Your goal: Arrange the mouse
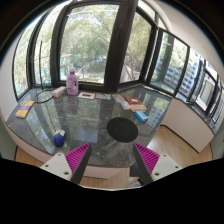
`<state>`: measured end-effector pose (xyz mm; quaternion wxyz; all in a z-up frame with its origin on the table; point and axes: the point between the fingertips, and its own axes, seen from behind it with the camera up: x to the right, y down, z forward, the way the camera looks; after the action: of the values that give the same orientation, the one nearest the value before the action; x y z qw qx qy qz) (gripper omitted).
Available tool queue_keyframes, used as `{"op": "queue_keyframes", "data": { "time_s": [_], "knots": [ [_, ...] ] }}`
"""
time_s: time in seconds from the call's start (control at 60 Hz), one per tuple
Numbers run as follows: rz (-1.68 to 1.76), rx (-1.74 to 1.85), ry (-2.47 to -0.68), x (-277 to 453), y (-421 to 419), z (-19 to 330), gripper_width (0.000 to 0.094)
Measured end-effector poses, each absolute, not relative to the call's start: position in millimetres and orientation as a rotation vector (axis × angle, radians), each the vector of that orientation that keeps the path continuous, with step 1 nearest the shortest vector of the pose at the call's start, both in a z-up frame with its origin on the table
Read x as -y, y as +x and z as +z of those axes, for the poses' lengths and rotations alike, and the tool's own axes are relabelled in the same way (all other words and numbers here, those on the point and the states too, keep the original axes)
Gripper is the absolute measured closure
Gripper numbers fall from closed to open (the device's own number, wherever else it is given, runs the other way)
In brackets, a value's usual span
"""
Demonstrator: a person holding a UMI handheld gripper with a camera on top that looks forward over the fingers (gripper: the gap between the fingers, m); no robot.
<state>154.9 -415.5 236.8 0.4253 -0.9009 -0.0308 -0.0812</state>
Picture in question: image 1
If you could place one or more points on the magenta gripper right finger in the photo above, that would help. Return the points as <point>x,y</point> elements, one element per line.
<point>153,166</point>

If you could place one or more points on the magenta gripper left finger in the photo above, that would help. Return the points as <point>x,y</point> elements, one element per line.
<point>70,166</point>

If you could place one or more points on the round black mouse pad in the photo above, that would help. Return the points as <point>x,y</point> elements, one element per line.
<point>122,129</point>

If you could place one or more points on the blue ink bottle box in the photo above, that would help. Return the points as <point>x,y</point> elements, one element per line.
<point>59,138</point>

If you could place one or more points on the blue white small box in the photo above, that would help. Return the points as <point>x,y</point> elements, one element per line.
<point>141,116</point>

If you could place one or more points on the tan flat box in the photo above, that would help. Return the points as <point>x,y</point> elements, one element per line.
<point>135,108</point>

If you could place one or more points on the light pink booklet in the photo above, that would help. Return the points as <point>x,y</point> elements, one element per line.
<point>124,104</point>

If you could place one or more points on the red book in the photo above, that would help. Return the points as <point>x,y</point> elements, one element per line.
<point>133,100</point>

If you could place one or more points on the pink framed flat card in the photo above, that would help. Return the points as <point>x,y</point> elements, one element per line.
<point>87,95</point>

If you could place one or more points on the orange white box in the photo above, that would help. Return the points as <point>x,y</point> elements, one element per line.
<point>59,91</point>

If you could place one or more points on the yellow and purple book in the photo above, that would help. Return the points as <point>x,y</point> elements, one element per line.
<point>24,110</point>

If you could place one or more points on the grey flat booklet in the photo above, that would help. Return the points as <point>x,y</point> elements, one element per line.
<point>103,96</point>

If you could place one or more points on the purple detergent bottle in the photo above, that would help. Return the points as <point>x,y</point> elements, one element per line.
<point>72,82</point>

